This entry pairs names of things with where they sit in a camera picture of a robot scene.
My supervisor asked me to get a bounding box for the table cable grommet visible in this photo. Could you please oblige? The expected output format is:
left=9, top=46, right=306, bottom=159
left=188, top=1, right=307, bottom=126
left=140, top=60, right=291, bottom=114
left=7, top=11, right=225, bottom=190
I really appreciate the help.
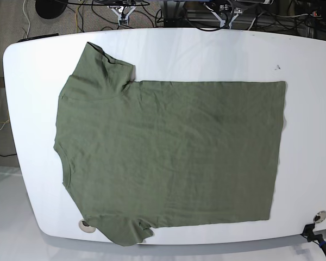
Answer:
left=78, top=220, right=96, bottom=233
left=313, top=210, right=326, bottom=223

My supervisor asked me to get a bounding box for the black clamp with cable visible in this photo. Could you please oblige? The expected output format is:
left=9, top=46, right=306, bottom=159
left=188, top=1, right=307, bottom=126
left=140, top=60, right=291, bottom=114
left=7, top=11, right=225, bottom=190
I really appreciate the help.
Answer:
left=301, top=223, right=326, bottom=257

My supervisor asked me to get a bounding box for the left table cable grommet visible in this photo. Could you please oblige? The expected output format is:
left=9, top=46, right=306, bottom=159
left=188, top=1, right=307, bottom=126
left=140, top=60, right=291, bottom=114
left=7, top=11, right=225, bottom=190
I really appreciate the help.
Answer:
left=78, top=220, right=96, bottom=233

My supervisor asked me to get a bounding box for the aluminium frame rail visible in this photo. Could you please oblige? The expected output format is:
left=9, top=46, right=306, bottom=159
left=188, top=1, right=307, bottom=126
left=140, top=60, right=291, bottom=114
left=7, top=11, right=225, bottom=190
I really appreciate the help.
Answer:
left=159, top=1, right=312, bottom=32

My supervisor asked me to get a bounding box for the black round stand base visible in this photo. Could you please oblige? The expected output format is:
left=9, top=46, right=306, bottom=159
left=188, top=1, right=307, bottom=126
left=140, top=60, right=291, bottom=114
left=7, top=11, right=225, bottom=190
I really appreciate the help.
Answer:
left=35, top=0, right=68, bottom=20

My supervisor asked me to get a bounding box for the white floor cable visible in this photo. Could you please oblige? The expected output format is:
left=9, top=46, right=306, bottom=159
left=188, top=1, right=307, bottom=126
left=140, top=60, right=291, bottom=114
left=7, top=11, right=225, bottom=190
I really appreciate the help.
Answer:
left=21, top=0, right=31, bottom=39

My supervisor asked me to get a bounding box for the yellow floor cable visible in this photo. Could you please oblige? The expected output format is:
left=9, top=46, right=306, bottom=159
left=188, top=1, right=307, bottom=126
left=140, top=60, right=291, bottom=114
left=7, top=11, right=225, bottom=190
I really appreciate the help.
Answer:
left=74, top=0, right=80, bottom=34

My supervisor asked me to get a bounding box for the right table cable grommet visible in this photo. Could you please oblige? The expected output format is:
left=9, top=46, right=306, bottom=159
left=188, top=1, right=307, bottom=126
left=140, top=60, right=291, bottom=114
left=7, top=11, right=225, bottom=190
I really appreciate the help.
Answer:
left=313, top=210, right=326, bottom=223

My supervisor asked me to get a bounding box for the olive green T-shirt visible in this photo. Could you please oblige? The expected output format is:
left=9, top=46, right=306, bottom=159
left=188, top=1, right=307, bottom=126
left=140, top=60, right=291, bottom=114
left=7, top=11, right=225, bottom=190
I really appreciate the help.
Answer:
left=54, top=42, right=286, bottom=246

